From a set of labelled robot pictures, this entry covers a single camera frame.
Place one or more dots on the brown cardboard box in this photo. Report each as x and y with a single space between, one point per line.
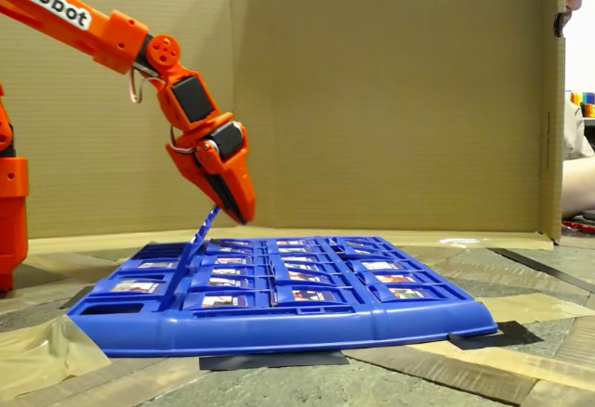
372 100

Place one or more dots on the orange gripper black servo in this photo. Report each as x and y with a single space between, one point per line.
226 141

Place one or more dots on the orange SO-100 robot arm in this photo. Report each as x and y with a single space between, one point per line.
121 37

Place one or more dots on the blue cartridge with white label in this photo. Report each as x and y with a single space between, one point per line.
379 266

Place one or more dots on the person's bare forearm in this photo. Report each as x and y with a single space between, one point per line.
578 188

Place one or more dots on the flat brown packing tape patch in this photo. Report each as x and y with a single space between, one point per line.
534 308

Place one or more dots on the grey shirt torso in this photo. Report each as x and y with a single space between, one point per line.
574 137

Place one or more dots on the blue cartridge with orange label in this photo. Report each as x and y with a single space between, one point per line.
395 279

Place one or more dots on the crumpled brown packing tape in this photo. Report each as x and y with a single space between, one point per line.
42 356

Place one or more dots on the blue plastic game board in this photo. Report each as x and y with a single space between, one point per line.
279 332

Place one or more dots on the Leo card blue flip tile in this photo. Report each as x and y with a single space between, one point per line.
200 232

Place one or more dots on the person's head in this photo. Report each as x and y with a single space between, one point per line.
574 3

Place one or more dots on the dark flat object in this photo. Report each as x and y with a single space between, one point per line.
589 215

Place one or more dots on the red tool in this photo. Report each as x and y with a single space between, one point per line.
578 227

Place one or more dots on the long black tape strip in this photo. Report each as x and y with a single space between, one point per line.
544 270

